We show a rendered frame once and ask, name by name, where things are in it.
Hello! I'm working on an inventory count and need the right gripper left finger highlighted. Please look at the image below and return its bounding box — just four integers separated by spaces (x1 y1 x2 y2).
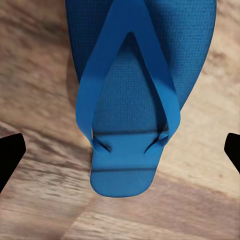
0 133 26 193

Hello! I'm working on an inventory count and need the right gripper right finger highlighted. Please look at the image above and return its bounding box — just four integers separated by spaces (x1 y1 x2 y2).
224 133 240 173

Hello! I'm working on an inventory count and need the sandal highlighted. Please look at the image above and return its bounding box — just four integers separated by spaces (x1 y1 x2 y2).
65 0 217 198

